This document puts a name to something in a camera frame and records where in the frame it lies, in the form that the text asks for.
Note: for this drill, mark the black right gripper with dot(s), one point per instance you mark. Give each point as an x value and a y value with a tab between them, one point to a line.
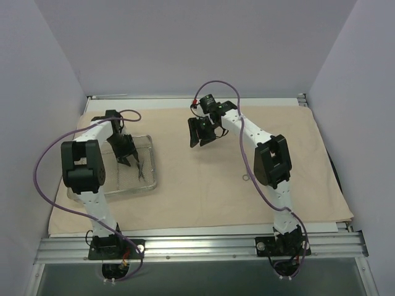
203	132

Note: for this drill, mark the aluminium front rail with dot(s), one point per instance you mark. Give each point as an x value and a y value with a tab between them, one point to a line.
74	250

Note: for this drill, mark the steel forceps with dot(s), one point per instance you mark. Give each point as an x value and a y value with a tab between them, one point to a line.
140	167

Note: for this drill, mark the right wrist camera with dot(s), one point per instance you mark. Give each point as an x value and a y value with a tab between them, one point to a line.
208	104

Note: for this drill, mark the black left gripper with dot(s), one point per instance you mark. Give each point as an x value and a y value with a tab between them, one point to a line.
124	151

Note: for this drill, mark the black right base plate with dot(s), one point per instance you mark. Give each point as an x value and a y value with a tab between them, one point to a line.
279	246

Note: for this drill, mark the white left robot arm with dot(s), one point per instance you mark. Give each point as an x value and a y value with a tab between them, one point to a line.
83	172

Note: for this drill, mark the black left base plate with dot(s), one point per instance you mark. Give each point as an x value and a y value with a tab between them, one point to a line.
112	248

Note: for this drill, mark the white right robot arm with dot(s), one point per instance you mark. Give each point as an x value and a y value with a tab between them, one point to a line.
266	157

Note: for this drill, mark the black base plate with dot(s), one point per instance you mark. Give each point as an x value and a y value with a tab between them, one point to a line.
112	248
279	246

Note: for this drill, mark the aluminium table edge rail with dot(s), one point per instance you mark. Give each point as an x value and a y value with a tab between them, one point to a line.
302	100

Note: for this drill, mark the wire mesh instrument tray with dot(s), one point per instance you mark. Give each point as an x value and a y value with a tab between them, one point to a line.
122	181

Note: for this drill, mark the beige cloth wrap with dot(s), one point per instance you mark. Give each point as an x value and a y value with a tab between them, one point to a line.
204	186

